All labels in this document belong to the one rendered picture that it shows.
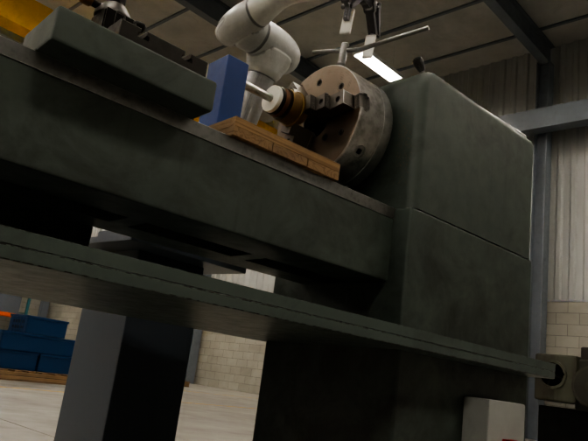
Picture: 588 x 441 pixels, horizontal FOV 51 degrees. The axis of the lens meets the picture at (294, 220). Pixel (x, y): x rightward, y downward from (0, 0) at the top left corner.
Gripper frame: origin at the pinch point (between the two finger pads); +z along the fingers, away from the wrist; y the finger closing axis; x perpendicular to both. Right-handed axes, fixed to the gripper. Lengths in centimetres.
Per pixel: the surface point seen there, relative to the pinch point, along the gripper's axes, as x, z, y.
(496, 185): -31, 26, 40
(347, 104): -7.5, 22.4, -10.6
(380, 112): -11.9, 20.8, -1.8
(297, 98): 4.0, 22.7, -15.4
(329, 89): 2.1, 15.8, -5.2
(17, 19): 979, -350, 440
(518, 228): -36, 35, 52
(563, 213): 137, -226, 1067
